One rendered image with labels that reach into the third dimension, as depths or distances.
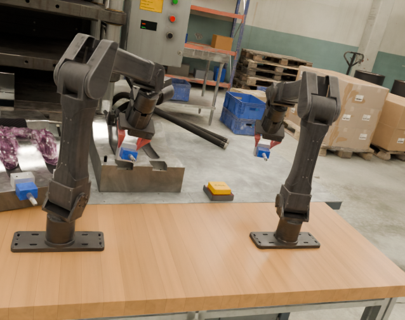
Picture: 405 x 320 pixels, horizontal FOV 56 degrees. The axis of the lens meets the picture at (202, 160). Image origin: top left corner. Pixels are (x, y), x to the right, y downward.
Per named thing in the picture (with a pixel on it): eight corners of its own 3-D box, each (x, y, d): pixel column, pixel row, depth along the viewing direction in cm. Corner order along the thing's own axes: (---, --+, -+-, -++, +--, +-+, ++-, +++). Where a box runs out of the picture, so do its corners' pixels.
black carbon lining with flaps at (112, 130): (161, 164, 126) (165, 138, 123) (112, 163, 120) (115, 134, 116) (139, 130, 156) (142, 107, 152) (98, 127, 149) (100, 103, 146)
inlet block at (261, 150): (271, 167, 134) (275, 153, 132) (256, 166, 133) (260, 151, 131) (265, 155, 146) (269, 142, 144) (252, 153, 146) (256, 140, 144)
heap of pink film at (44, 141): (65, 164, 115) (66, 140, 112) (-1, 170, 104) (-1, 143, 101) (38, 134, 133) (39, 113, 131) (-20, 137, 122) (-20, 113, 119)
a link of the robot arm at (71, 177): (66, 198, 92) (80, 60, 82) (88, 207, 90) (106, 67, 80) (46, 206, 86) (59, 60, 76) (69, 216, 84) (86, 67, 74)
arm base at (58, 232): (14, 204, 87) (9, 221, 80) (106, 206, 93) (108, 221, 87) (14, 234, 89) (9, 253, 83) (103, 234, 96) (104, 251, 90)
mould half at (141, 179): (180, 192, 126) (187, 153, 121) (99, 192, 115) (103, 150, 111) (146, 139, 168) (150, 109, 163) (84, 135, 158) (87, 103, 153)
